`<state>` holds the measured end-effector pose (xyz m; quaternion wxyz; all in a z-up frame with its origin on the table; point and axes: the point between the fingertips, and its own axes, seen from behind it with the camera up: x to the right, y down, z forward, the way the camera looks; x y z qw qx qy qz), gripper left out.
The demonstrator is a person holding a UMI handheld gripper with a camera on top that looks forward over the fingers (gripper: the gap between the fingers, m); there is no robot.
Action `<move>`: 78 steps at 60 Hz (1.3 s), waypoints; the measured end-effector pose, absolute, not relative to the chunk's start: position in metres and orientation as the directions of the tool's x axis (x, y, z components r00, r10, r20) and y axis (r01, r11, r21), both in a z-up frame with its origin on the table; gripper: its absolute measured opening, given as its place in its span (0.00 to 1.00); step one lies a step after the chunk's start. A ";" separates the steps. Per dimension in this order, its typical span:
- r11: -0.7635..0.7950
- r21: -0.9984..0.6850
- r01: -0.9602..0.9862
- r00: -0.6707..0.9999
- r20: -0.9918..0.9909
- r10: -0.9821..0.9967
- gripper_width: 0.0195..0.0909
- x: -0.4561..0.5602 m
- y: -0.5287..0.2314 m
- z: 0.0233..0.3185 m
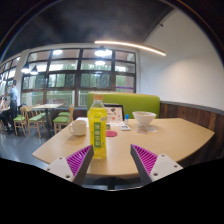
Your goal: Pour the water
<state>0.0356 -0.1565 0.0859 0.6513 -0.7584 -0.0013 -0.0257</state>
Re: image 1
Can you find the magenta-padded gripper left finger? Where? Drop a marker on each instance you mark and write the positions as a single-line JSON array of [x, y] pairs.
[[59, 166]]

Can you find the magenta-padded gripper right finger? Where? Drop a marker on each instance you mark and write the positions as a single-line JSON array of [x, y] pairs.
[[165, 165]]

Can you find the yellow drink bottle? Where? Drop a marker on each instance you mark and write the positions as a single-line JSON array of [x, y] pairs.
[[97, 126]]

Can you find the white paper sachet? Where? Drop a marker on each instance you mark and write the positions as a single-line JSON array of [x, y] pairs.
[[152, 128]]

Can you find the red patterned sachet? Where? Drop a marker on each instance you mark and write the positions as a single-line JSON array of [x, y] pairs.
[[141, 130]]

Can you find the white mug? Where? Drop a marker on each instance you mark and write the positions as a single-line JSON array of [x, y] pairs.
[[79, 128]]

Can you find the white bowl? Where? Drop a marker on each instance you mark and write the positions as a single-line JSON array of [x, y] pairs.
[[144, 117]]

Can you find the wooden chairs with green seats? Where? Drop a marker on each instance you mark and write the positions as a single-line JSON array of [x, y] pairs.
[[35, 118]]

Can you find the small blue-capped bottle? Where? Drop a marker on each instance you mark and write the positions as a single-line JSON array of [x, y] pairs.
[[126, 119]]

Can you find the light wooden dining table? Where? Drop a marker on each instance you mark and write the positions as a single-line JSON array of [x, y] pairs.
[[48, 106]]

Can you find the flat round red coaster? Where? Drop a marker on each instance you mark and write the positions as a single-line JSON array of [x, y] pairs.
[[112, 134]]

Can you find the dark grey flat box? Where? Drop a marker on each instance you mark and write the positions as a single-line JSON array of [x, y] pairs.
[[108, 126]]

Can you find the green upholstered bench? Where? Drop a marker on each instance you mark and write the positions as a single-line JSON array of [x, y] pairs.
[[140, 103]]

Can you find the black-framed picture stand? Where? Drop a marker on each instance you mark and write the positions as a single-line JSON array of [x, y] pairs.
[[115, 115]]

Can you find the person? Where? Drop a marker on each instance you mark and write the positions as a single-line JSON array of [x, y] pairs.
[[4, 111], [13, 96]]

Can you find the large dark-framed window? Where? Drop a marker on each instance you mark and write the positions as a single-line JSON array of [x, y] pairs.
[[79, 76]]

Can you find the round pendant lamps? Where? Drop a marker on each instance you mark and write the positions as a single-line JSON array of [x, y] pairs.
[[100, 52]]

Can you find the curved linear ceiling light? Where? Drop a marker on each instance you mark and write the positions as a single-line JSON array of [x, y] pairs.
[[133, 45]]

